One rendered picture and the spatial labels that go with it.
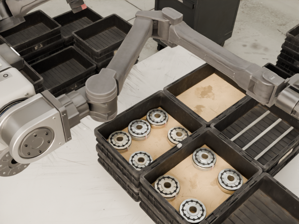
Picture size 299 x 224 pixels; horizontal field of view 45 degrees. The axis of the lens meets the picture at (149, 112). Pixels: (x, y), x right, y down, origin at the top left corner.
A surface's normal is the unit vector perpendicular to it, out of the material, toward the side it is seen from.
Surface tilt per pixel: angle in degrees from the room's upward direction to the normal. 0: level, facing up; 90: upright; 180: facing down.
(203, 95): 0
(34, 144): 90
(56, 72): 0
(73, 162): 0
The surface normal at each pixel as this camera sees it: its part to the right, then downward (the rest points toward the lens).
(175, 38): -0.74, 0.47
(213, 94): 0.04, -0.68
